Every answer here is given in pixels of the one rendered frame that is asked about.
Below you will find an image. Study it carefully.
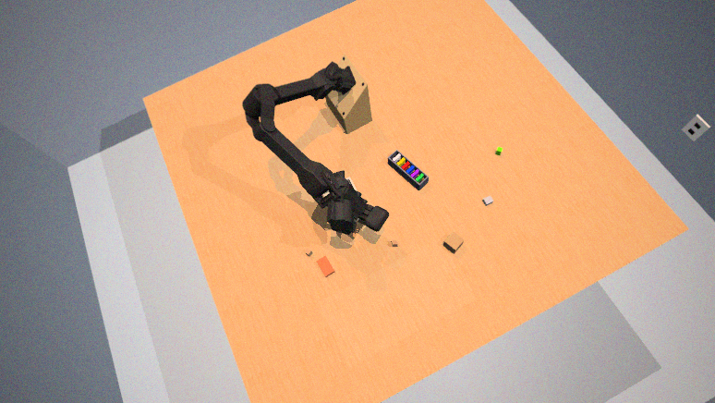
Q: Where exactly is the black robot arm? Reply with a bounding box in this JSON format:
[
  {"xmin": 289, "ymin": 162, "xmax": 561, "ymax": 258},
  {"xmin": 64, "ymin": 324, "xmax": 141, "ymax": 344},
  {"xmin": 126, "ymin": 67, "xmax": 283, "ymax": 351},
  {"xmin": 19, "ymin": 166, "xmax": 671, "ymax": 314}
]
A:
[{"xmin": 242, "ymin": 61, "xmax": 359, "ymax": 235}]

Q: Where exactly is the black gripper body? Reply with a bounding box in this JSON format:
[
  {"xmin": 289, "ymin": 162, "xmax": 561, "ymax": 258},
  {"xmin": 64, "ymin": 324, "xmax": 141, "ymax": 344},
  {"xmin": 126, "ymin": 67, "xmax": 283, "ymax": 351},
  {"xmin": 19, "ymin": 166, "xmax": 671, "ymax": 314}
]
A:
[{"xmin": 352, "ymin": 191, "xmax": 390, "ymax": 232}]

